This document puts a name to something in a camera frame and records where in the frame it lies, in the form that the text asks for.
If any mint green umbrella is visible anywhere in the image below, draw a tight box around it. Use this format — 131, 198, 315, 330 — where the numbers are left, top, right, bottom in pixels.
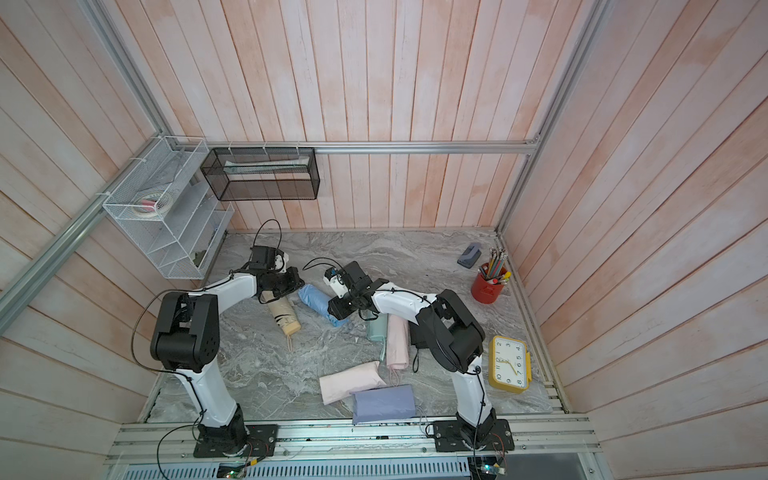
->
366, 314, 388, 362

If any red pencil cup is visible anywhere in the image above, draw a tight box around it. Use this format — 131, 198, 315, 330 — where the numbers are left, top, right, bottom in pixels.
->
471, 249, 512, 304

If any yellow alarm clock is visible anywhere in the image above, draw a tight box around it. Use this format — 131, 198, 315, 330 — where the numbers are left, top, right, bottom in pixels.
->
489, 335, 533, 394

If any small pink umbrella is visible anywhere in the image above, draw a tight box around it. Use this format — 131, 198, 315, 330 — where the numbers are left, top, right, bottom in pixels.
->
385, 314, 410, 371

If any large pink umbrella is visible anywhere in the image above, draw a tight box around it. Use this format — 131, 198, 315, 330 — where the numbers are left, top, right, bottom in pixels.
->
319, 361, 386, 405

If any black mesh basket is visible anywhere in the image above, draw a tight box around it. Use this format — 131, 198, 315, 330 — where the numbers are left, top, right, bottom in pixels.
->
201, 147, 321, 201

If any lavender umbrella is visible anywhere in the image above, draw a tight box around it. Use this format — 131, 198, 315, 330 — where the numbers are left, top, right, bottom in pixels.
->
353, 385, 416, 424

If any white wire shelf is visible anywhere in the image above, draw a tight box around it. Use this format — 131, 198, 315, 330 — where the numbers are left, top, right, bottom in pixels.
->
103, 136, 234, 280

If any tape roll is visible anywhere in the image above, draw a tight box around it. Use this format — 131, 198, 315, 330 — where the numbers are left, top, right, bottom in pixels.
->
129, 190, 174, 219

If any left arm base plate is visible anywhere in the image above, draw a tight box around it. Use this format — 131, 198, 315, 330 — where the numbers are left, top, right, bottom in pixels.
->
193, 424, 278, 458

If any blue umbrella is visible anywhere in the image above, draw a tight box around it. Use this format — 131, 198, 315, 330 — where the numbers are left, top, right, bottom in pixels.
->
298, 284, 348, 327

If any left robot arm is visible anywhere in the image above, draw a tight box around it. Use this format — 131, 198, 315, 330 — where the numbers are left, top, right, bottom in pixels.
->
150, 245, 305, 456

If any beige umbrella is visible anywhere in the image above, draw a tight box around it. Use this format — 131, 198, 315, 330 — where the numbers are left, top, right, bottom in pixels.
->
260, 290, 301, 352

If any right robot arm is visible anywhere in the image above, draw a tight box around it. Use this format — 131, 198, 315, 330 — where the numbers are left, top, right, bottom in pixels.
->
323, 261, 496, 447

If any grey stapler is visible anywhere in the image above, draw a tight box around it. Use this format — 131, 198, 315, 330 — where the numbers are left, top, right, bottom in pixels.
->
457, 242, 481, 269

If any black umbrella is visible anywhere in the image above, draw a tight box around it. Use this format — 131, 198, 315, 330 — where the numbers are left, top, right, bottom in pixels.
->
408, 322, 428, 373

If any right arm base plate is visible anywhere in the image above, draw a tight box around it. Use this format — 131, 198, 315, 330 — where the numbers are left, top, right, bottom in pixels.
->
431, 418, 515, 453

